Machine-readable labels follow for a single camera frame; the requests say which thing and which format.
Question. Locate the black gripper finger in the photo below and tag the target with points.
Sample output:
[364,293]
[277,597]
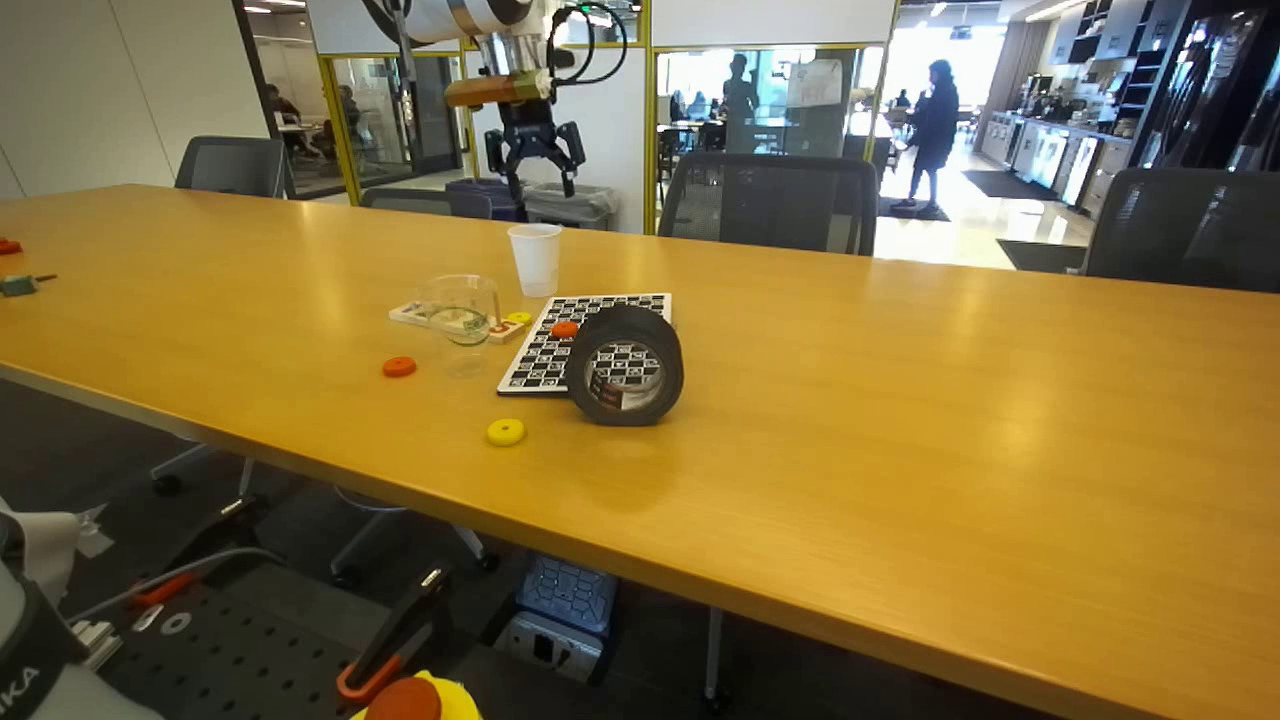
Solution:
[518,193]
[570,178]

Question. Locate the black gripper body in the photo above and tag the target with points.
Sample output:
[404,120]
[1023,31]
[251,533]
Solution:
[531,128]

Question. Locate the yellow disc table edge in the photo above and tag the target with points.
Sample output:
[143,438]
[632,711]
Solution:
[504,428]

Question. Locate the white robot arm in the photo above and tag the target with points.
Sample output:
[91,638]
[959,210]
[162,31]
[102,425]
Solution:
[512,43]

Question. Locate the white foam cup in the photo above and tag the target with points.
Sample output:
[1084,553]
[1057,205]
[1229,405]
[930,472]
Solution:
[538,256]

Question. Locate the transparent plastic cup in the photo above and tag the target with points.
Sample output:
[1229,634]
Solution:
[463,289]

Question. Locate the wooden number puzzle board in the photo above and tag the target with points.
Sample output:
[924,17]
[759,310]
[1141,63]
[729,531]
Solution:
[463,327]

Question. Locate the orange disc on board right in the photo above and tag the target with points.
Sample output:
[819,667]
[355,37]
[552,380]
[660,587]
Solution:
[565,330]

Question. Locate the black white calibration board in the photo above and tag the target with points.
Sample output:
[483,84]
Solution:
[538,367]

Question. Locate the black tape roll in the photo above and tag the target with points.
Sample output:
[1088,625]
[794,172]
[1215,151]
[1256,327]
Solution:
[625,367]

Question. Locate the orange disc front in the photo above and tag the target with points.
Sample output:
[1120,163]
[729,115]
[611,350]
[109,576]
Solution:
[396,367]

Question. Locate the office chair right side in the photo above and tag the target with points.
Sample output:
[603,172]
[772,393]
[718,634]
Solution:
[235,167]

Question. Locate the person standing in background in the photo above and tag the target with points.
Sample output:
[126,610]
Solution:
[933,127]

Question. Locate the yellow emergency stop button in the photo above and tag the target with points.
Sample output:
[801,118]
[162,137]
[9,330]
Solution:
[422,699]

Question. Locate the grey chair far right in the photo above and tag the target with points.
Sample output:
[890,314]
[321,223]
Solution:
[1188,225]

